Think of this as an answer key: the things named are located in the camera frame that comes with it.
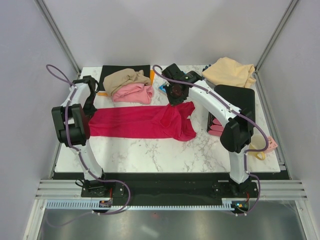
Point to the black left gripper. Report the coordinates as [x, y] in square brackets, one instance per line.
[88, 113]

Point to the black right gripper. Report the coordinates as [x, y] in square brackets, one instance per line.
[172, 101]

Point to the blue illustrated paperback book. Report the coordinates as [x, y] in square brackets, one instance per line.
[162, 88]

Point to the magenta t shirt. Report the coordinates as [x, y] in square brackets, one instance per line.
[144, 122]

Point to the black pink drawer organizer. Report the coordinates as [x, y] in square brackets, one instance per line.
[243, 98]

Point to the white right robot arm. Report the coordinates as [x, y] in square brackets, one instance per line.
[237, 124]

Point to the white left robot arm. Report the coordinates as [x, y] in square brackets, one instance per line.
[71, 123]

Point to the light pink t shirt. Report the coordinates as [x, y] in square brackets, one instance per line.
[134, 93]

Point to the black notebook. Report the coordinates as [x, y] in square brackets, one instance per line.
[110, 69]

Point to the beige t shirt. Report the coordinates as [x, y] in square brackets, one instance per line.
[113, 82]

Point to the cream yellow t shirt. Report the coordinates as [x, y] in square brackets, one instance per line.
[226, 71]

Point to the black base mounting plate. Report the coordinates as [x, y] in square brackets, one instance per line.
[168, 189]

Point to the yellow mug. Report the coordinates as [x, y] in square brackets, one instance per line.
[257, 143]

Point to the pink small box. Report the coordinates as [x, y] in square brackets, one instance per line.
[272, 145]

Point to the left aluminium frame post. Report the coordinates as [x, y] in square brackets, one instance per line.
[57, 34]

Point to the aluminium frame post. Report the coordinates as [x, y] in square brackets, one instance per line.
[276, 33]
[57, 34]

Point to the white slotted cable duct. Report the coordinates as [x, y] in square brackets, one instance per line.
[99, 205]

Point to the right aluminium frame post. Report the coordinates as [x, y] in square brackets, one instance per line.
[276, 33]

